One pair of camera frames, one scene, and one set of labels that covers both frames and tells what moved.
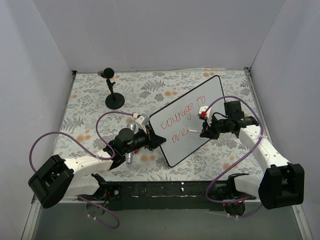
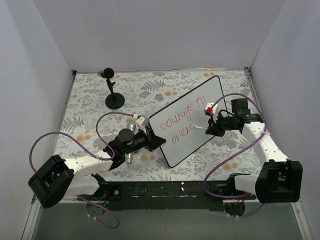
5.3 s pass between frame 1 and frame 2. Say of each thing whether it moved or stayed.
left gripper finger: stayed
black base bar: stayed
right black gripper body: stayed
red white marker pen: moved
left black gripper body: stayed
